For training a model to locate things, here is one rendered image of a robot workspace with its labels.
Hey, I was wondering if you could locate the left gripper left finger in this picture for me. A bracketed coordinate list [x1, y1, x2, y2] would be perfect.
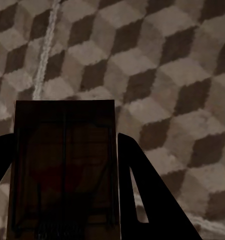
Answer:
[0, 133, 15, 181]

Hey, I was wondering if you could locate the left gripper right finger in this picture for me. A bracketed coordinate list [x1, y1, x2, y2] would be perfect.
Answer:
[118, 133, 203, 240]

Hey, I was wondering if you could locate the mousetrap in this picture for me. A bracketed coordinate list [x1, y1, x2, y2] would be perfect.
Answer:
[6, 100, 121, 240]

